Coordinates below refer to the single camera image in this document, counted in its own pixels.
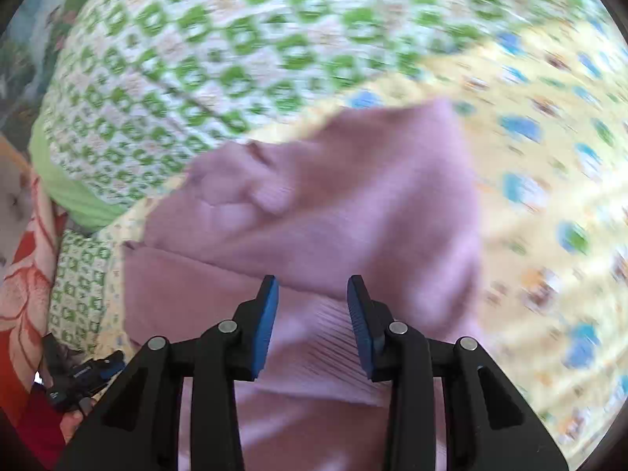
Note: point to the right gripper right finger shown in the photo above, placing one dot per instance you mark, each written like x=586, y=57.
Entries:
x=489, y=426

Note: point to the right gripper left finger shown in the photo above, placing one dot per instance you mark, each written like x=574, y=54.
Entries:
x=136, y=424

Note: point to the pink knit sweater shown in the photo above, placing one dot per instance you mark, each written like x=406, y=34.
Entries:
x=385, y=193

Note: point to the left hand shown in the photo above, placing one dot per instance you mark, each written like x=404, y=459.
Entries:
x=73, y=419

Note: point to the red orange floral blanket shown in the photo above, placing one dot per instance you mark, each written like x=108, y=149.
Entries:
x=31, y=437

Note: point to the green checkered small pillow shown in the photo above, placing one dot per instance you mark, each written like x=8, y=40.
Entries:
x=77, y=296

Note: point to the green checkered print blanket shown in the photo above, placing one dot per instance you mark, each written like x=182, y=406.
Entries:
x=140, y=87

